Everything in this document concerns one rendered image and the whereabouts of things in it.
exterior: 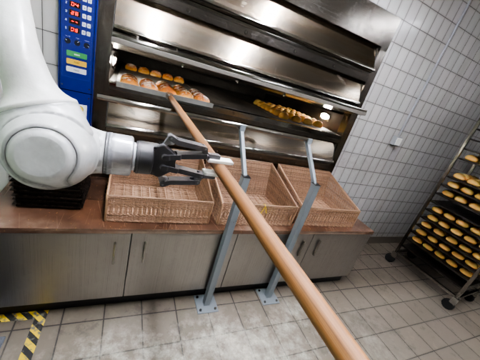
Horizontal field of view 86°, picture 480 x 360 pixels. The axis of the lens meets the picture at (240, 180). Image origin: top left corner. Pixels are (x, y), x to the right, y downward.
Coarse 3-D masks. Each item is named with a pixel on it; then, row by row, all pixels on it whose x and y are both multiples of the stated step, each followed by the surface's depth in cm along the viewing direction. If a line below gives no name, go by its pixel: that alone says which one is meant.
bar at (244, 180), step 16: (112, 96) 115; (176, 112) 128; (240, 128) 143; (256, 128) 147; (240, 144) 142; (304, 208) 160; (224, 240) 147; (288, 240) 171; (224, 256) 153; (208, 288) 163; (272, 288) 185; (208, 304) 168
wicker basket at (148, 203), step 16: (176, 160) 173; (192, 160) 178; (112, 176) 150; (128, 176) 163; (128, 192) 157; (144, 192) 162; (160, 192) 167; (176, 192) 174; (192, 192) 179; (208, 192) 155; (112, 208) 127; (128, 208) 143; (144, 208) 132; (160, 208) 136; (176, 208) 139; (192, 208) 161; (208, 208) 146
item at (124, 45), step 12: (120, 48) 138; (132, 48) 129; (144, 48) 130; (168, 60) 143; (180, 60) 138; (204, 72) 159; (216, 72) 147; (228, 72) 150; (252, 84) 165; (264, 84) 160; (288, 96) 189; (300, 96) 173; (312, 96) 177; (336, 108) 192; (348, 108) 192
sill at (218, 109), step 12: (144, 96) 154; (156, 96) 156; (204, 108) 169; (216, 108) 172; (228, 108) 180; (252, 120) 185; (264, 120) 188; (276, 120) 193; (312, 132) 208; (324, 132) 213
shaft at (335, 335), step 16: (192, 128) 90; (208, 144) 77; (224, 176) 60; (240, 192) 53; (240, 208) 50; (256, 224) 45; (272, 240) 41; (272, 256) 39; (288, 256) 38; (288, 272) 36; (304, 272) 36; (304, 288) 33; (304, 304) 32; (320, 304) 31; (320, 320) 30; (336, 320) 29; (336, 336) 28; (352, 336) 28; (336, 352) 27; (352, 352) 26
